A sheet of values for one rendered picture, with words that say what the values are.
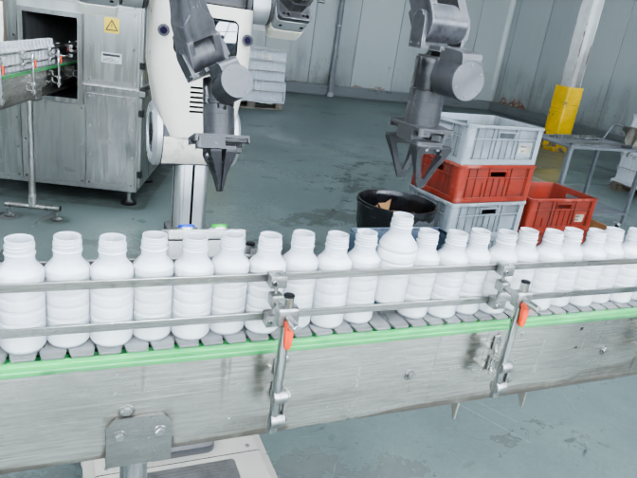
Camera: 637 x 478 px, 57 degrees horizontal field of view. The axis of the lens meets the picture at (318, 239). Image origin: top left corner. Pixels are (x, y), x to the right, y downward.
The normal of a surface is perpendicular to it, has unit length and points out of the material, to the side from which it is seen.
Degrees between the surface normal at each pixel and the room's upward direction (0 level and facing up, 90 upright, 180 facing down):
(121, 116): 90
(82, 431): 90
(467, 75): 90
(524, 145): 90
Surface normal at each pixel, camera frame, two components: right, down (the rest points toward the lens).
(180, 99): 0.38, 0.36
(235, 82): 0.48, 0.02
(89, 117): 0.07, 0.35
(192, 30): 0.62, 0.47
